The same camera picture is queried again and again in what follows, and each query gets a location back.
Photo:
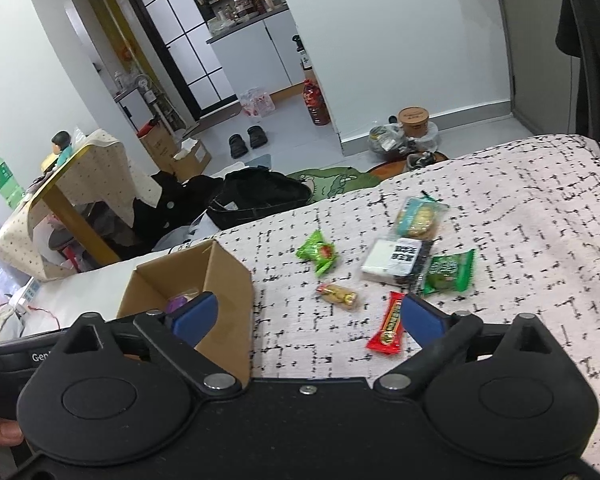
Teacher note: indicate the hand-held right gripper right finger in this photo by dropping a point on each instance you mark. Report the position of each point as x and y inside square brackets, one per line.
[422, 317]

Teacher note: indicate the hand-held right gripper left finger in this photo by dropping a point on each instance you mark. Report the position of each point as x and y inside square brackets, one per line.
[195, 315]

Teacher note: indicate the small purple candy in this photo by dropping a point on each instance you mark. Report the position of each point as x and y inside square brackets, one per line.
[176, 304]

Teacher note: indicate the red snack bar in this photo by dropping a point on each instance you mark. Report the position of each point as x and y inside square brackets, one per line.
[386, 330]

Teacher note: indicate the teal cookie packet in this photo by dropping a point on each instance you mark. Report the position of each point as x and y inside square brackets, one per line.
[417, 217]

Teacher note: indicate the light green snack packet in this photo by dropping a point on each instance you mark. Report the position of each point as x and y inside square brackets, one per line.
[320, 252]

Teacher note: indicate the dark green snack packet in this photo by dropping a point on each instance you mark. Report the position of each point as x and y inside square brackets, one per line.
[447, 270]

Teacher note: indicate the white and black snack packet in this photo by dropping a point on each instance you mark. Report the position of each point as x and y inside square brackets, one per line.
[380, 257]

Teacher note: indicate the small golden snack packet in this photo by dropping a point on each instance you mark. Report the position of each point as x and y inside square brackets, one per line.
[337, 294]

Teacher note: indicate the white bed sheet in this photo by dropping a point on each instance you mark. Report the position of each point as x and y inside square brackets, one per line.
[90, 285]

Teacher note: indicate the black clothes pile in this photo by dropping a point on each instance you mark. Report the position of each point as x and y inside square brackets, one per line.
[175, 205]

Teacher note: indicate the black bag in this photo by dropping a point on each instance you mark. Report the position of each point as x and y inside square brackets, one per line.
[260, 195]

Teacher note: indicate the yellow wooden table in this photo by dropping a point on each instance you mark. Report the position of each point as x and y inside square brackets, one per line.
[75, 220]

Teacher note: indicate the orange rug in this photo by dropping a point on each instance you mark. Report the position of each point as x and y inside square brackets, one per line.
[385, 167]

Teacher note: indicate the cardboard box with paper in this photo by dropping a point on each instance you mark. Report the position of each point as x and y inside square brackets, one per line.
[192, 160]

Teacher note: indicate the grey sneaker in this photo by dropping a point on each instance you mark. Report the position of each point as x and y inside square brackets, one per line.
[420, 161]

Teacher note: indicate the green rug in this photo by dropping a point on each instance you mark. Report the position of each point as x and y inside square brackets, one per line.
[330, 182]

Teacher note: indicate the wooden table with dotted cloth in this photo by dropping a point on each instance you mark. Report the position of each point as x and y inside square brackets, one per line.
[105, 170]

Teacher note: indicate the black slipper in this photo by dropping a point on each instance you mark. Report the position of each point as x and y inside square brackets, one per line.
[256, 136]
[238, 145]

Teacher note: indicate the plastic trash bag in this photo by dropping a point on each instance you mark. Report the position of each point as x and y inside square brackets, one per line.
[386, 137]

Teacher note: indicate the instant noodle cup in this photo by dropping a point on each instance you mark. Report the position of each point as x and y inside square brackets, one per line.
[413, 122]

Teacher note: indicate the green plastic bottle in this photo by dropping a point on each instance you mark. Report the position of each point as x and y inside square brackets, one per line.
[0, 175]

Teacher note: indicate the yellow box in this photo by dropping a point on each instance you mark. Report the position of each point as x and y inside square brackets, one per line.
[48, 163]

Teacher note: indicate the doll figure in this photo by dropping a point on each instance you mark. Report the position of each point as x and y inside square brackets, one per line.
[62, 147]

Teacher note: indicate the pack of water bottles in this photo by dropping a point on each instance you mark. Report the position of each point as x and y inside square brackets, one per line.
[256, 102]

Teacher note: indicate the small white fan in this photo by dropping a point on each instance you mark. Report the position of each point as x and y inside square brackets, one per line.
[141, 85]

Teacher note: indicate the red cooking oil bottle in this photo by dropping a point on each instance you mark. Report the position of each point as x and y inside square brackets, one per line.
[316, 105]

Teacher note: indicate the white kitchen cabinet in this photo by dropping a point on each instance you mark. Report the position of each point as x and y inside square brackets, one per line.
[260, 55]

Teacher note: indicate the black framed glass door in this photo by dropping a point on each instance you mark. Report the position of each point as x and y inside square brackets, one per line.
[200, 35]

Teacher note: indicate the grey door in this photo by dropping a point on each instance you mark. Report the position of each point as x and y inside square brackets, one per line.
[540, 60]

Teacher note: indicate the black hanging coat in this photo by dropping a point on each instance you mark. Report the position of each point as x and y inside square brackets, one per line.
[595, 60]

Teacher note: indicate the row of kitchen jars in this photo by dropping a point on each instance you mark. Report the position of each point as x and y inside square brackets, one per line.
[240, 5]

